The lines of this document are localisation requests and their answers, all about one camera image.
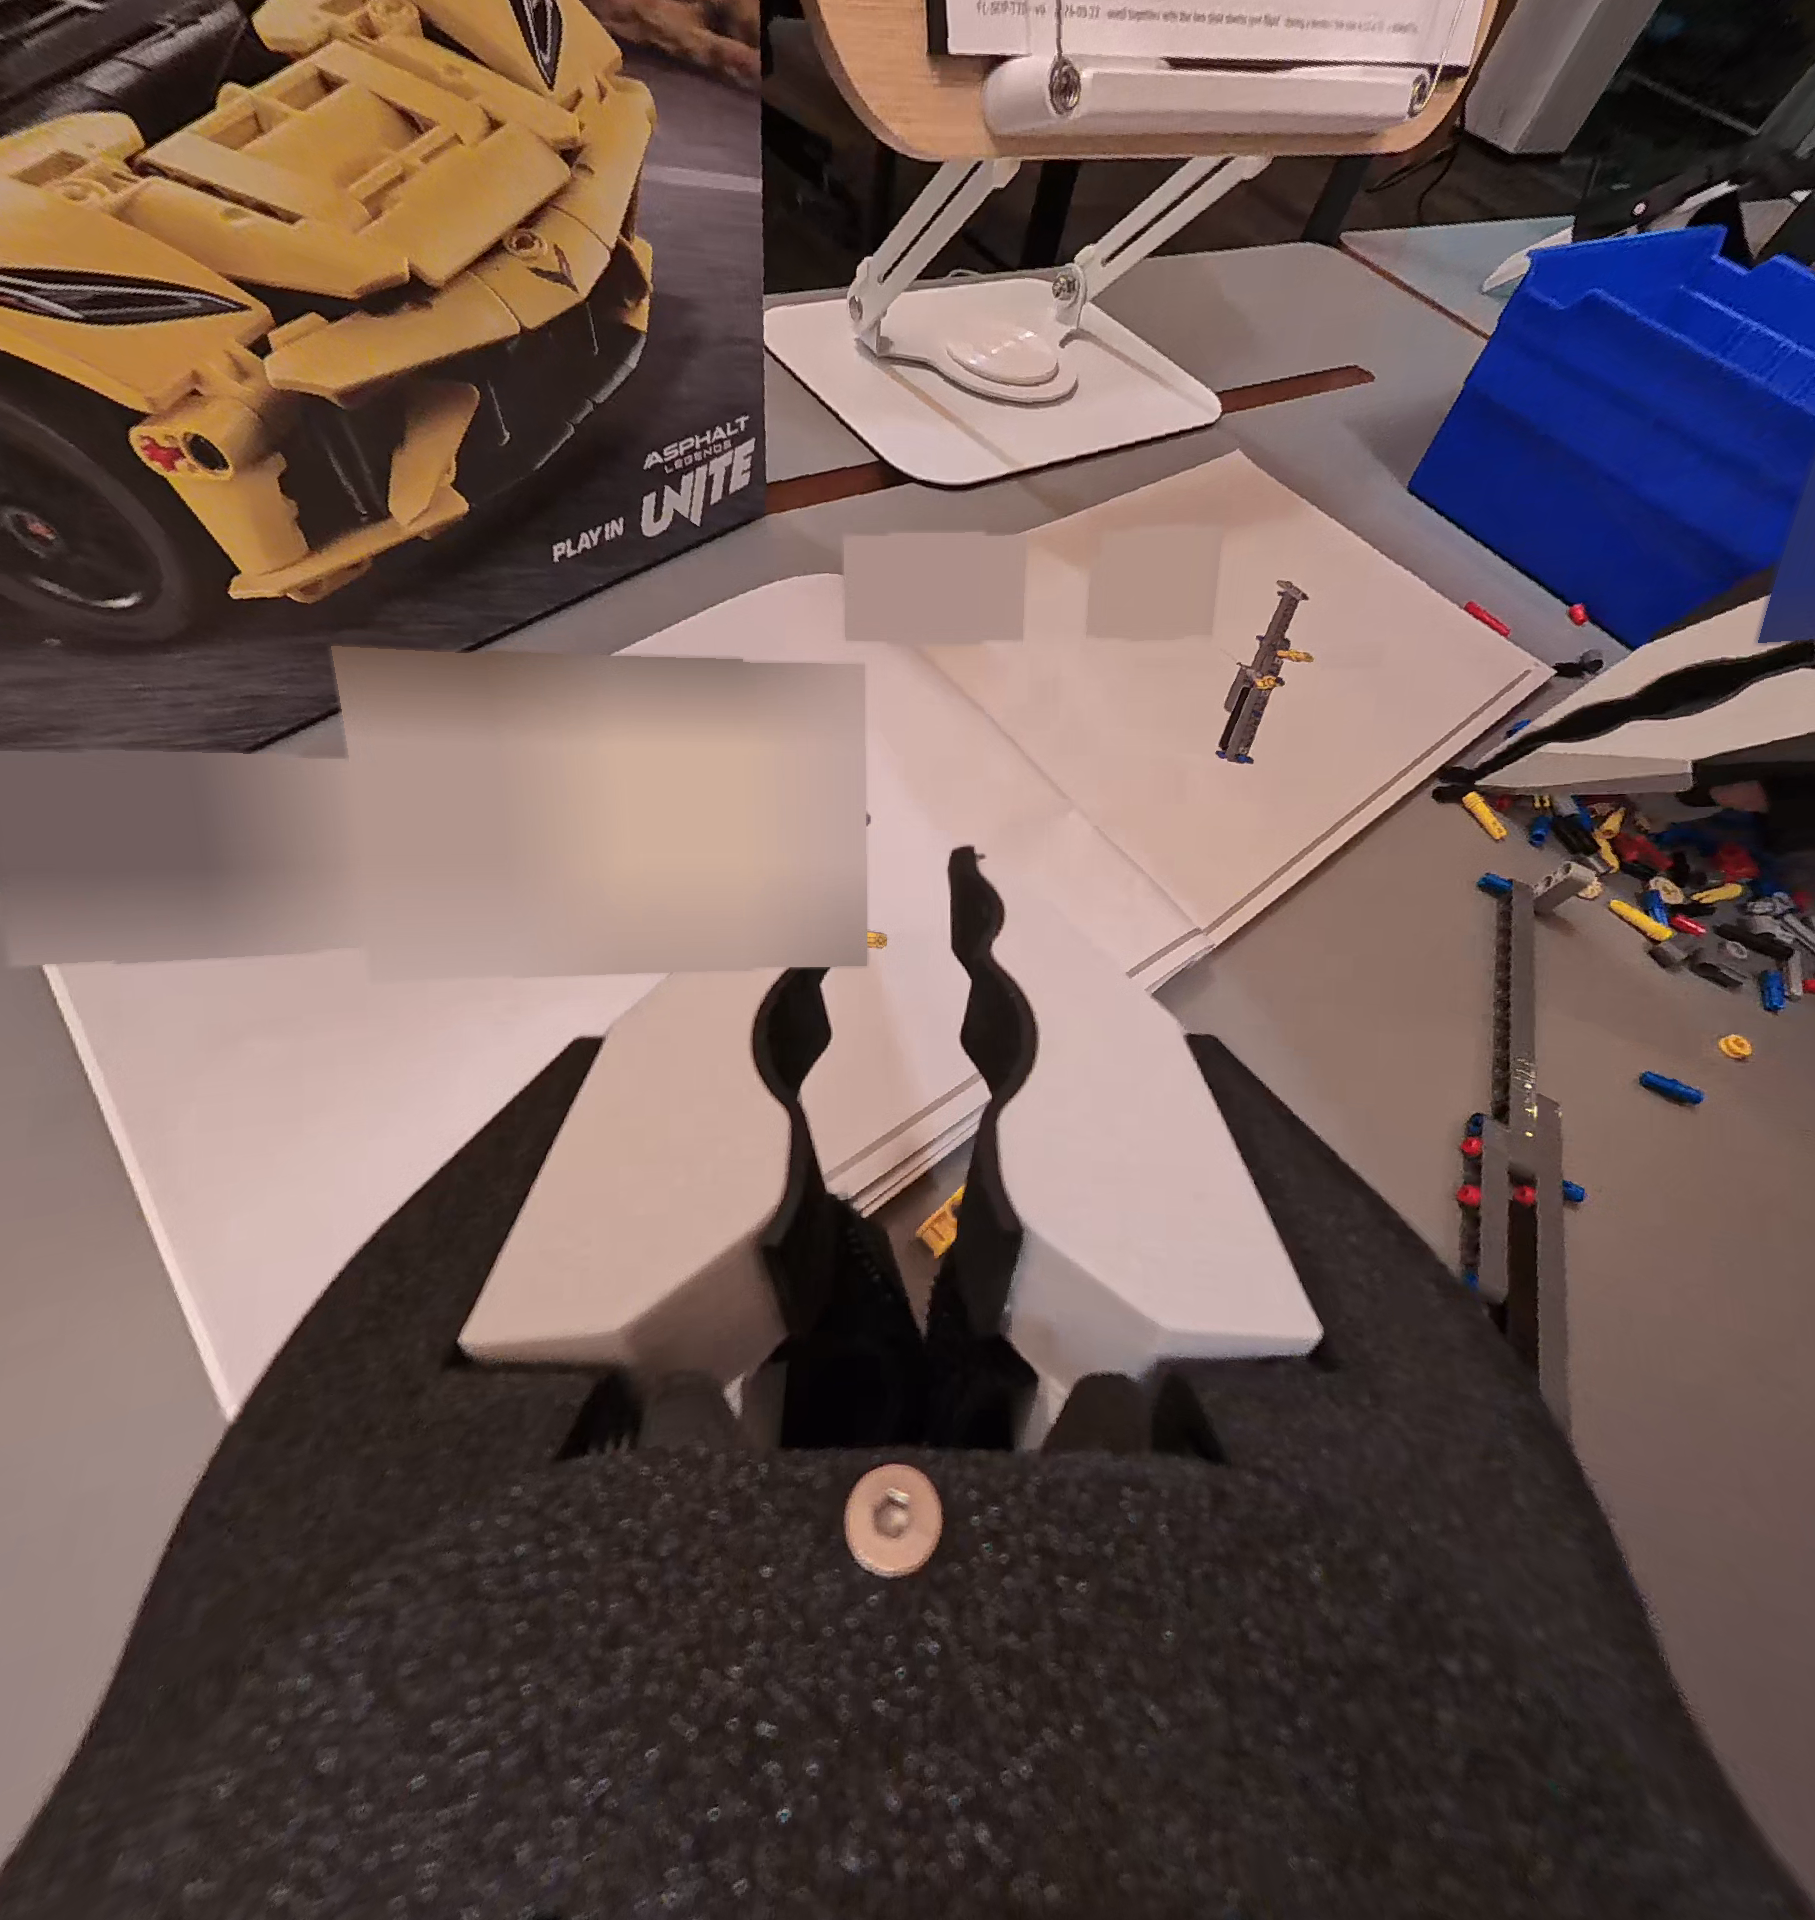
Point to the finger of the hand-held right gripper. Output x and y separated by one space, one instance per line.
1747 734
1688 672

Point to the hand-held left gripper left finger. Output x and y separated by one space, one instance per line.
635 1200

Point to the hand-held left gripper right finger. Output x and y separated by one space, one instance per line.
1146 1200

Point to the pile of mixed small lego pieces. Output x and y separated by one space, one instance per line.
1717 899

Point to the grey and black lego beam assembly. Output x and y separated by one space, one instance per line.
1536 1244

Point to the red lego pin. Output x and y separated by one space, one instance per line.
1487 620

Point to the blue lego pin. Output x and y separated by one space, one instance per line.
1670 1090

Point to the lego instruction booklet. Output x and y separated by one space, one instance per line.
1116 780

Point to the lego box with yellow car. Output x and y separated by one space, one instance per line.
323 224

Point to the blue plastic bin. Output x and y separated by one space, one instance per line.
1598 451

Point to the printed instruction sheet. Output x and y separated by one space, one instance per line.
1222 24

